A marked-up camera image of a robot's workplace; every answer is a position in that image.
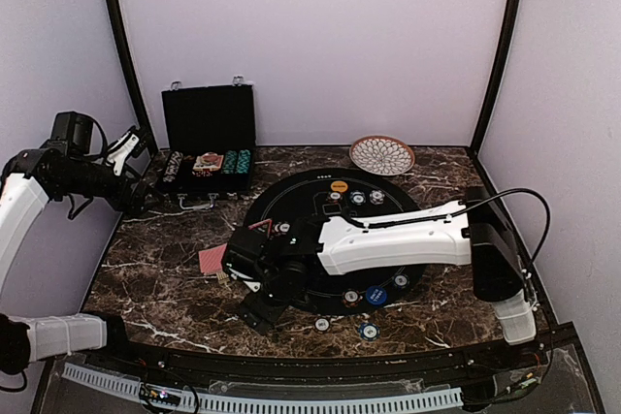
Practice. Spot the orange big blind button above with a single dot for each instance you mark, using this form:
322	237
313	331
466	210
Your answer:
339	186

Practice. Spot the blue small blind button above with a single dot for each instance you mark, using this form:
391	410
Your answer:
376	295

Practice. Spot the black poker chip case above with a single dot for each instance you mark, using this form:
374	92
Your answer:
205	119

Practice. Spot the blue white chip top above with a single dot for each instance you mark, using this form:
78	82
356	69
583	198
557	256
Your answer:
377	197

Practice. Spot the blue chip stack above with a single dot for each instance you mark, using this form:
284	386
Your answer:
369	331

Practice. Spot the single blue chip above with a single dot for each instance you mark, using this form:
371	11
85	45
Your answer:
358	198

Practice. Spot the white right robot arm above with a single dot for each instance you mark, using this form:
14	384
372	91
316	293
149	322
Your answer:
337	263

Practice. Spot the red playing card deck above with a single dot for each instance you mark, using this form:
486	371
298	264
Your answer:
210	263

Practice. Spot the green chip row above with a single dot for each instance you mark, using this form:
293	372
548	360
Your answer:
230	162

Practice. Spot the boxed card deck in case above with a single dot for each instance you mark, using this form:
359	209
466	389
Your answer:
207	163

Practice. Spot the red triangular all-in button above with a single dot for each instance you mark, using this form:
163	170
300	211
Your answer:
263	227

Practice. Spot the right black frame post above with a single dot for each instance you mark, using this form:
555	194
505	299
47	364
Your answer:
496	76

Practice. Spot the teal chip row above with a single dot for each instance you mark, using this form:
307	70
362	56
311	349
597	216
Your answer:
243	162

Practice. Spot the brown white chip stack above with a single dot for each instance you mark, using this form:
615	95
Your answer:
322	325

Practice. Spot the patterned ceramic plate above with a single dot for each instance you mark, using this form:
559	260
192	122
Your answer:
382	155

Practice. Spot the black frame post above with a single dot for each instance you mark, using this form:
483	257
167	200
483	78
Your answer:
496	76
129	73

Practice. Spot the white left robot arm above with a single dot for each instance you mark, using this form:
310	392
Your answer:
28	340

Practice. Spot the left black frame post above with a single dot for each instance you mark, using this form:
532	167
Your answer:
129	73

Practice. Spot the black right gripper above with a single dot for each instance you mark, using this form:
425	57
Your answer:
268	310

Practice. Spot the round black poker mat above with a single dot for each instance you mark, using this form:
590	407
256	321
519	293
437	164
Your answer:
305	195

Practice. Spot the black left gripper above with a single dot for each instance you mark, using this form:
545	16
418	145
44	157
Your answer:
133	204

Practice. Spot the white slotted cable duct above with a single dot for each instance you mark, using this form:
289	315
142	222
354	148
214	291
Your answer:
229	398

